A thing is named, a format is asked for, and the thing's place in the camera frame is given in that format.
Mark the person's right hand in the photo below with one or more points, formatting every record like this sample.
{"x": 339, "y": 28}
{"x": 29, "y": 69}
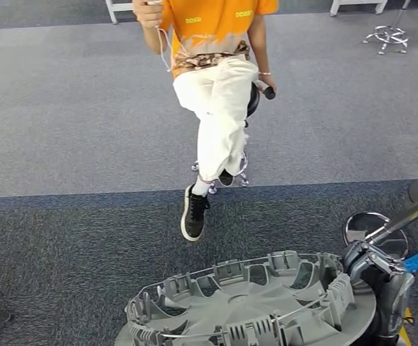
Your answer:
{"x": 147, "y": 14}

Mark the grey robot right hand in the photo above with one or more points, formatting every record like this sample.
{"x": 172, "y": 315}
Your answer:
{"x": 392, "y": 296}

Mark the person's left hand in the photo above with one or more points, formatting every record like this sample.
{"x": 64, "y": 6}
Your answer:
{"x": 266, "y": 82}

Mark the silver wheel hubcap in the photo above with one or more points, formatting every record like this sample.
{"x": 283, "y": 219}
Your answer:
{"x": 238, "y": 305}

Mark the black stool with chrome base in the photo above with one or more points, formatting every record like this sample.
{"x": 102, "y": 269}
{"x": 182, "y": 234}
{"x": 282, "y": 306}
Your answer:
{"x": 253, "y": 100}

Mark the yellow floor tape square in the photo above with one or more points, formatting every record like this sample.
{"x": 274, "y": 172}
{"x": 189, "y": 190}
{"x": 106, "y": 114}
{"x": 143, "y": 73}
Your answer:
{"x": 405, "y": 329}

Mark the person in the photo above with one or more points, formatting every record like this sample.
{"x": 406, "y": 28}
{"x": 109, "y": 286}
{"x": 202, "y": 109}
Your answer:
{"x": 216, "y": 110}

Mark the chrome stool base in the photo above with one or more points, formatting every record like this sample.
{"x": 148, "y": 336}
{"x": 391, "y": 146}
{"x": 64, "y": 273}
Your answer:
{"x": 389, "y": 34}

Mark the white furniture leg frame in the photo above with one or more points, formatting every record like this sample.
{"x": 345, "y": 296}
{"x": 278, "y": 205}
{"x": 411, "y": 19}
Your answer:
{"x": 335, "y": 7}
{"x": 112, "y": 12}

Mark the chrome stanchion post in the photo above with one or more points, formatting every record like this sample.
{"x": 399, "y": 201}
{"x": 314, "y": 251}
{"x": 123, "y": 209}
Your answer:
{"x": 375, "y": 231}

